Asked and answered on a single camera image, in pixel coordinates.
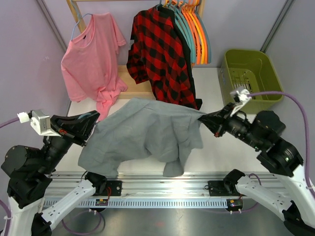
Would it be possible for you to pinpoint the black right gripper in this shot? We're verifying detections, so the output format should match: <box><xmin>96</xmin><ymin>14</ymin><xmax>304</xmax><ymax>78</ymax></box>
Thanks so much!
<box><xmin>199</xmin><ymin>102</ymin><xmax>265</xmax><ymax>150</ymax></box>

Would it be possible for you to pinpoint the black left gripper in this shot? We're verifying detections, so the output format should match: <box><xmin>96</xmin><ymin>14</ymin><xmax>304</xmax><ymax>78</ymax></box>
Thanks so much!
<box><xmin>38</xmin><ymin>109</ymin><xmax>100</xmax><ymax>173</ymax></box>

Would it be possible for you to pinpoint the grey button shirt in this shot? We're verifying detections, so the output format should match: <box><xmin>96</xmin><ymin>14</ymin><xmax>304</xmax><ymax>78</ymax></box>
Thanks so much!
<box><xmin>78</xmin><ymin>98</ymin><xmax>204</xmax><ymax>177</ymax></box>

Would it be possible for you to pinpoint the teal plastic hanger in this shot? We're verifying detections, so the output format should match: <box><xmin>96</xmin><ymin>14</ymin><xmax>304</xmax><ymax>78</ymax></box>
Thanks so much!
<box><xmin>78</xmin><ymin>113</ymin><xmax>94</xmax><ymax>120</ymax></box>

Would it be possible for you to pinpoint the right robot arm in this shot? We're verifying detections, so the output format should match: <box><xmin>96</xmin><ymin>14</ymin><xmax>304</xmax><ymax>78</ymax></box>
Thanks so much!
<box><xmin>208</xmin><ymin>103</ymin><xmax>315</xmax><ymax>236</ymax></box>

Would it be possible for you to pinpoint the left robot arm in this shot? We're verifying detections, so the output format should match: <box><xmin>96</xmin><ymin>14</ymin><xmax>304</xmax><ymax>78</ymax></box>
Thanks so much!
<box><xmin>0</xmin><ymin>110</ymin><xmax>107</xmax><ymax>236</ymax></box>

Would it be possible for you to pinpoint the pink t-shirt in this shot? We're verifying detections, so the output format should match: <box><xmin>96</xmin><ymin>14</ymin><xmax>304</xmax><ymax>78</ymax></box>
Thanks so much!
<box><xmin>61</xmin><ymin>13</ymin><xmax>127</xmax><ymax>120</ymax></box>

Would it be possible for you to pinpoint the yellow plastic hanger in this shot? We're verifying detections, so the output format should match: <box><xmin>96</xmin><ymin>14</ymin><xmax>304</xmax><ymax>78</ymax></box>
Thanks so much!
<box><xmin>189</xmin><ymin>0</ymin><xmax>206</xmax><ymax>65</ymax></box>

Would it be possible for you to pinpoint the black shirt on hanger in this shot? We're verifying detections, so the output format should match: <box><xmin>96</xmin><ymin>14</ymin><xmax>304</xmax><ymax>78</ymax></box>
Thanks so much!
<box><xmin>157</xmin><ymin>4</ymin><xmax>203</xmax><ymax>111</ymax></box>

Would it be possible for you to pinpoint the red black plaid shirt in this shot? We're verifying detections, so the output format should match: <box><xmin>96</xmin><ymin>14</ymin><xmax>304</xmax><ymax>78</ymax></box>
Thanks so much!
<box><xmin>126</xmin><ymin>6</ymin><xmax>202</xmax><ymax>110</ymax></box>

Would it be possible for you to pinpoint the orange plastic hanger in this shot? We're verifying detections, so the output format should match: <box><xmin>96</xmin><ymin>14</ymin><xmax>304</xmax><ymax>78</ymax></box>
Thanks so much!
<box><xmin>172</xmin><ymin>0</ymin><xmax>202</xmax><ymax>65</ymax></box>

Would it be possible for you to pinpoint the teal empty hanger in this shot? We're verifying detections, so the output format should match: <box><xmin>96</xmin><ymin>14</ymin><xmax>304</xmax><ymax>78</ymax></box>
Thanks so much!
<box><xmin>169</xmin><ymin>0</ymin><xmax>212</xmax><ymax>65</ymax></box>

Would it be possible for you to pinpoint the green plastic basket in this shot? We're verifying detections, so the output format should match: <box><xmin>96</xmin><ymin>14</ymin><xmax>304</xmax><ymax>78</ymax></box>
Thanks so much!
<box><xmin>219</xmin><ymin>49</ymin><xmax>283</xmax><ymax>105</ymax></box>

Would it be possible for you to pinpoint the aluminium corner profile left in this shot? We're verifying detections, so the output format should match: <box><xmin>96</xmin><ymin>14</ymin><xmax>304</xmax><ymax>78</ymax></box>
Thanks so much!
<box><xmin>35</xmin><ymin>0</ymin><xmax>67</xmax><ymax>52</ymax></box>

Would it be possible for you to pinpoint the aluminium corner profile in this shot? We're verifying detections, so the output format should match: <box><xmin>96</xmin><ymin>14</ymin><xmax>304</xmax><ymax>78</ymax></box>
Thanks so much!
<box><xmin>35</xmin><ymin>0</ymin><xmax>67</xmax><ymax>52</ymax></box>
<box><xmin>260</xmin><ymin>0</ymin><xmax>295</xmax><ymax>53</ymax></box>

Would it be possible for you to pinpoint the aluminium corner profile right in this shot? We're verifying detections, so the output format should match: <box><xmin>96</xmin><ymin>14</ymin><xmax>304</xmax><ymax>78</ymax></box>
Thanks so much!
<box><xmin>260</xmin><ymin>0</ymin><xmax>295</xmax><ymax>53</ymax></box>

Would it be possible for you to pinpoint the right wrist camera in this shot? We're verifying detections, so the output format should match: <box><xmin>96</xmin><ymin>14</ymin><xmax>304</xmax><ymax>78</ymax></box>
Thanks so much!
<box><xmin>230</xmin><ymin>86</ymin><xmax>251</xmax><ymax>117</ymax></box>

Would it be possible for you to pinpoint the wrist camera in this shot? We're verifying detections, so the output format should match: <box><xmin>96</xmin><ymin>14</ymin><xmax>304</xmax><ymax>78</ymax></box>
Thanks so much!
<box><xmin>17</xmin><ymin>110</ymin><xmax>61</xmax><ymax>137</ymax></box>
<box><xmin>230</xmin><ymin>86</ymin><xmax>251</xmax><ymax>117</ymax></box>

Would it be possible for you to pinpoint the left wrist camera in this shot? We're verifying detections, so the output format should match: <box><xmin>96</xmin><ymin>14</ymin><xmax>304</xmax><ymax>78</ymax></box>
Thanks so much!
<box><xmin>17</xmin><ymin>110</ymin><xmax>61</xmax><ymax>137</ymax></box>

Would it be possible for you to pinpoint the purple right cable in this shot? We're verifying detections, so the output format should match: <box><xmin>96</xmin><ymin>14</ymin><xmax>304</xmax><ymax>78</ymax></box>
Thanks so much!
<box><xmin>248</xmin><ymin>90</ymin><xmax>315</xmax><ymax>195</ymax></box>

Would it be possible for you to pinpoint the purple cable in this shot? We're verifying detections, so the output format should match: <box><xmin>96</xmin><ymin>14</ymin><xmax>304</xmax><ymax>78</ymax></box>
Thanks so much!
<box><xmin>0</xmin><ymin>117</ymin><xmax>20</xmax><ymax>129</ymax></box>
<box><xmin>248</xmin><ymin>90</ymin><xmax>315</xmax><ymax>195</ymax></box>

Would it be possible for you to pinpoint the wooden rack frame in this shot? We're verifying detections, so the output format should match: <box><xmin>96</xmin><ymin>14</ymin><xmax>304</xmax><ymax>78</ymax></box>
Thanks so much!
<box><xmin>65</xmin><ymin>0</ymin><xmax>206</xmax><ymax>100</ymax></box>

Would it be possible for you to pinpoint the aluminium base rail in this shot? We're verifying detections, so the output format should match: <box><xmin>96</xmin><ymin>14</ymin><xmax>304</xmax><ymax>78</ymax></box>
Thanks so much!
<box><xmin>41</xmin><ymin>171</ymin><xmax>293</xmax><ymax>200</ymax></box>

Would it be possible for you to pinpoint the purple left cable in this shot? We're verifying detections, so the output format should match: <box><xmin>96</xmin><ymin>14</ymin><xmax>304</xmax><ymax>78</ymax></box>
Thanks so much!
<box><xmin>0</xmin><ymin>117</ymin><xmax>20</xmax><ymax>129</ymax></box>

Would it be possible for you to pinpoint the white slotted cable duct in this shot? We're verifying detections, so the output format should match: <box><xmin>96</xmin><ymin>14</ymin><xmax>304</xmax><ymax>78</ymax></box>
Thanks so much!
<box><xmin>43</xmin><ymin>198</ymin><xmax>228</xmax><ymax>209</ymax></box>

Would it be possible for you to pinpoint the light blue wire hanger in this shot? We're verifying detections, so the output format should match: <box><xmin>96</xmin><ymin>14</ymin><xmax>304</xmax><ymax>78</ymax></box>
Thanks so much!
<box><xmin>70</xmin><ymin>0</ymin><xmax>92</xmax><ymax>41</ymax></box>

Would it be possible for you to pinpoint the wooden clothes rail rod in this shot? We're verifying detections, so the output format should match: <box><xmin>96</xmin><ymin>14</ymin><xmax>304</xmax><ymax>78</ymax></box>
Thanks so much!
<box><xmin>73</xmin><ymin>0</ymin><xmax>155</xmax><ymax>2</ymax></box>

